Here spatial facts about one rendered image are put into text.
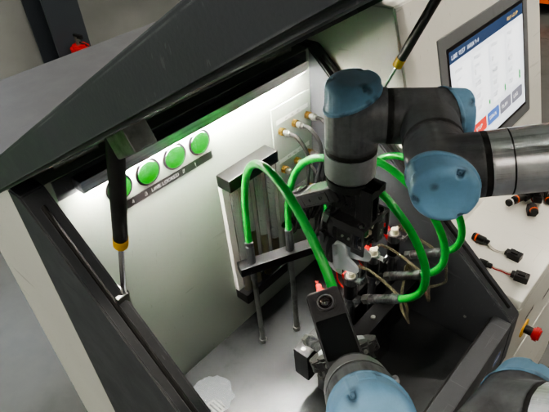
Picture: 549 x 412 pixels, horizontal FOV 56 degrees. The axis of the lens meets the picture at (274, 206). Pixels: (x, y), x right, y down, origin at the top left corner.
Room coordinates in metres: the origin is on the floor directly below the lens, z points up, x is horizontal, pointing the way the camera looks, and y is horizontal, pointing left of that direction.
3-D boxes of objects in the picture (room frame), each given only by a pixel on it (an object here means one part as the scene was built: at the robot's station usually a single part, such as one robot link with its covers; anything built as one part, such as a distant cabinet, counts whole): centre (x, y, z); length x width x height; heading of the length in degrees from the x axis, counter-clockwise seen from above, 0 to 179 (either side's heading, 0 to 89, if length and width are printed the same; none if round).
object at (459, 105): (0.59, -0.21, 1.52); 0.11 x 0.11 x 0.08; 79
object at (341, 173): (0.63, -0.12, 1.45); 0.08 x 0.08 x 0.05
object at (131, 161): (0.86, 0.10, 1.43); 0.54 x 0.03 x 0.02; 134
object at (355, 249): (0.62, -0.12, 1.37); 0.09 x 0.08 x 0.12; 44
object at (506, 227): (1.05, -0.68, 0.96); 0.70 x 0.22 x 0.03; 134
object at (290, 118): (1.02, -0.07, 1.20); 0.13 x 0.03 x 0.31; 134
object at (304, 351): (0.75, -0.17, 0.91); 0.34 x 0.10 x 0.15; 134
